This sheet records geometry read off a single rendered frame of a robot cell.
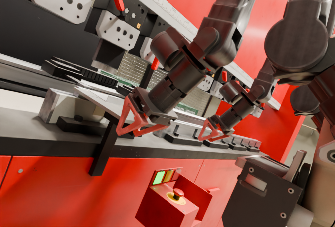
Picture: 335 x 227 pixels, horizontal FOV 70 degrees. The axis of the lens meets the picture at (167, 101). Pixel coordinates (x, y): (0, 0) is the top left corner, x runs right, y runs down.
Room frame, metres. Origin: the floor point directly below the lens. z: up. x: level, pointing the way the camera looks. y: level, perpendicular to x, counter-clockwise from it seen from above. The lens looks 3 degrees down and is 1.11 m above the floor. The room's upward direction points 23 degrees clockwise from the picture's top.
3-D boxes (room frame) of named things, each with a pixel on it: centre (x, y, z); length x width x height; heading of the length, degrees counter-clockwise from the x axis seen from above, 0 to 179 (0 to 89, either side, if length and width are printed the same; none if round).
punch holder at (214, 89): (1.44, -0.23, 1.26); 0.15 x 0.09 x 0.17; 142
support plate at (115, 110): (0.74, 0.13, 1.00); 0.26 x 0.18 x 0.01; 52
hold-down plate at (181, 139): (1.28, -0.17, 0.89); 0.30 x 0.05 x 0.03; 142
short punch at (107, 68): (0.83, 0.25, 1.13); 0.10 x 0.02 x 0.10; 142
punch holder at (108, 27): (0.81, 0.26, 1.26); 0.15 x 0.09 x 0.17; 142
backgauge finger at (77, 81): (0.93, 0.38, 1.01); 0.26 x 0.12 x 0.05; 52
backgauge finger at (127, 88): (1.25, 0.14, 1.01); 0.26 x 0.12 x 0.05; 52
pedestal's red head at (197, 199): (0.84, -0.17, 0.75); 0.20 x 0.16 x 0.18; 147
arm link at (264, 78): (0.80, -0.27, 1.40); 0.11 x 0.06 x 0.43; 148
